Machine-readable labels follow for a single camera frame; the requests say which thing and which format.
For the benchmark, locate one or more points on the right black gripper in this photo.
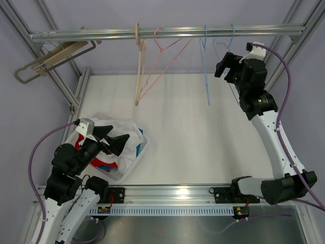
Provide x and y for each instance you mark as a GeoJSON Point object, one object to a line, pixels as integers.
{"type": "Point", "coordinates": [232, 61]}

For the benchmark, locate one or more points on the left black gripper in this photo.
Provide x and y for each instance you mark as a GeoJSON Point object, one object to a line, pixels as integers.
{"type": "Point", "coordinates": [116, 144]}

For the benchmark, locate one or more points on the white t shirt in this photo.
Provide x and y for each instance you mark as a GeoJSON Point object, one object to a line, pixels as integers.
{"type": "Point", "coordinates": [120, 127]}

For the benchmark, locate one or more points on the blue wire hanger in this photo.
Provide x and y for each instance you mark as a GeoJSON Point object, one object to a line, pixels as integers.
{"type": "Point", "coordinates": [227, 47]}

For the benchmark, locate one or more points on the light blue hanger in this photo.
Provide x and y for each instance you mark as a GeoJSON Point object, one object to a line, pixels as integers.
{"type": "Point", "coordinates": [203, 42]}

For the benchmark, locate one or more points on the red t shirt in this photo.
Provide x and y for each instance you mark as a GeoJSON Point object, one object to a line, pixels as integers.
{"type": "Point", "coordinates": [96, 162]}

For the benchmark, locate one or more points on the blue t shirt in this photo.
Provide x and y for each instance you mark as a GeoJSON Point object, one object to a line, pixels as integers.
{"type": "Point", "coordinates": [130, 154]}

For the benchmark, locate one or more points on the pink hanger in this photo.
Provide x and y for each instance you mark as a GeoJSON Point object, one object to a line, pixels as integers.
{"type": "Point", "coordinates": [148, 86]}

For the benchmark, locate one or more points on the beige plastic hanger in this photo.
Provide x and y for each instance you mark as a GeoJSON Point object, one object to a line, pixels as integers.
{"type": "Point", "coordinates": [141, 44]}

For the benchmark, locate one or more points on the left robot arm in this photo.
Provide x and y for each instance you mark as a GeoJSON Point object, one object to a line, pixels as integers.
{"type": "Point", "coordinates": [61, 213]}

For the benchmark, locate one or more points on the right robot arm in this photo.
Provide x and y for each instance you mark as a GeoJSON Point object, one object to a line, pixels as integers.
{"type": "Point", "coordinates": [290, 178]}

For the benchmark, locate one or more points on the beige empty hanger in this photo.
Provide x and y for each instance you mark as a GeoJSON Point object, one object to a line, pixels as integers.
{"type": "Point", "coordinates": [62, 54]}

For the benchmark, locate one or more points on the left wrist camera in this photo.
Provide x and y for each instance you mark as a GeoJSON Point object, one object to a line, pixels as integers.
{"type": "Point", "coordinates": [85, 128]}

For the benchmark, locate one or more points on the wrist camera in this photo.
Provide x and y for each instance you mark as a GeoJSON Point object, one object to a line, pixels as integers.
{"type": "Point", "coordinates": [255, 51]}
{"type": "Point", "coordinates": [85, 128]}

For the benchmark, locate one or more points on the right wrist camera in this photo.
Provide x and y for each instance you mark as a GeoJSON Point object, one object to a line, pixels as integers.
{"type": "Point", "coordinates": [255, 51]}

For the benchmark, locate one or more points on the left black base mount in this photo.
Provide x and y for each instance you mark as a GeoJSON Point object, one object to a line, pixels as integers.
{"type": "Point", "coordinates": [114, 195]}

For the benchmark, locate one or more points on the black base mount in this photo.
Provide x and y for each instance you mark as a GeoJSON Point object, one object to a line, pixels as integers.
{"type": "Point", "coordinates": [223, 195]}
{"type": "Point", "coordinates": [114, 195]}

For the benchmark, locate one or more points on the aluminium hanging rail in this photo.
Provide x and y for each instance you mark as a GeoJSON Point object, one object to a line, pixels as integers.
{"type": "Point", "coordinates": [167, 32]}

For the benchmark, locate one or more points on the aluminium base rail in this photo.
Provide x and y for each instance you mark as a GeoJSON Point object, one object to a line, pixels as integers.
{"type": "Point", "coordinates": [170, 195]}

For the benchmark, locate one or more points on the white cable duct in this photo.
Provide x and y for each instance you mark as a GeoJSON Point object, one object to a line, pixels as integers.
{"type": "Point", "coordinates": [162, 211]}

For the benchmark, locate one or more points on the right aluminium frame post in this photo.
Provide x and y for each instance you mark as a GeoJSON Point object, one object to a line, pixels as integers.
{"type": "Point", "coordinates": [303, 116]}

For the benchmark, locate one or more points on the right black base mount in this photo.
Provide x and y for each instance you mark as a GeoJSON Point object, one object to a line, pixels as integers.
{"type": "Point", "coordinates": [223, 195]}

